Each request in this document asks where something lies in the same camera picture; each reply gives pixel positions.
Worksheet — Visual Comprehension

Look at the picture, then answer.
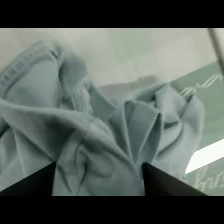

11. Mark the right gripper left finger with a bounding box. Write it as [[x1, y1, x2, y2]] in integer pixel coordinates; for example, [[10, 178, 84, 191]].
[[0, 161, 57, 197]]

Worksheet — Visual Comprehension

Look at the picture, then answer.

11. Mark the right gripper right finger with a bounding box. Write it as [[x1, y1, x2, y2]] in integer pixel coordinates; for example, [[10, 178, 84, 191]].
[[141, 161, 208, 197]]

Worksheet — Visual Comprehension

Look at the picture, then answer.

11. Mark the pale blue T-shirt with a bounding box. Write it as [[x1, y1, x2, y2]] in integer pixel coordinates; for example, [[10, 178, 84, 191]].
[[0, 39, 206, 197]]

